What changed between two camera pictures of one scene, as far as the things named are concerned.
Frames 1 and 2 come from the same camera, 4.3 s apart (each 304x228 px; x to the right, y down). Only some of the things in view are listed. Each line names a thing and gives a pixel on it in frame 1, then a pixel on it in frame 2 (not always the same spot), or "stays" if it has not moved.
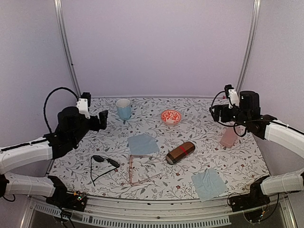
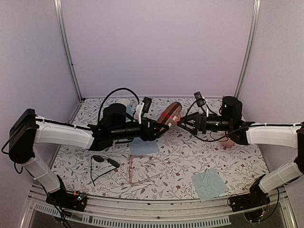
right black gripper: [224, 118] to [198, 126]
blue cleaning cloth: [142, 144] stays
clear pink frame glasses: [130, 170] stays
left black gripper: [103, 120] to [149, 134]
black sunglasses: [99, 158] stays
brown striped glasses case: [180, 152] to [169, 117]
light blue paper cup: [123, 105] stays
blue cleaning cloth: [209, 185] stays
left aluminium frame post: [59, 12] stays
